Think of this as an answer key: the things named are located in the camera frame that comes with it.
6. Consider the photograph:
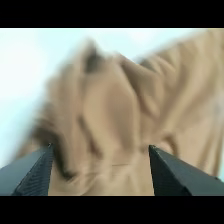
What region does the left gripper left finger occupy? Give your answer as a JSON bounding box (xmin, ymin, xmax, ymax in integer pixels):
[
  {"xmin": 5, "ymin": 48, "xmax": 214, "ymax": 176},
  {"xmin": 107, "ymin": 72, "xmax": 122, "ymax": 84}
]
[{"xmin": 0, "ymin": 143, "xmax": 55, "ymax": 197}]

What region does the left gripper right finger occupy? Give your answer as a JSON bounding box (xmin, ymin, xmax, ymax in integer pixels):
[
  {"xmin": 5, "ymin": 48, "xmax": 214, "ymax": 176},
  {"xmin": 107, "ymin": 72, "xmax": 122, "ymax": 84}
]
[{"xmin": 148, "ymin": 144, "xmax": 224, "ymax": 197}]

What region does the brown shirt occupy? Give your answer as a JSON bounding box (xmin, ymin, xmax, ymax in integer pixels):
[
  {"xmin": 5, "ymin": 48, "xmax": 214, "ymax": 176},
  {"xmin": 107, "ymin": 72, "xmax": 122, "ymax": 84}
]
[{"xmin": 13, "ymin": 28, "xmax": 224, "ymax": 197}]

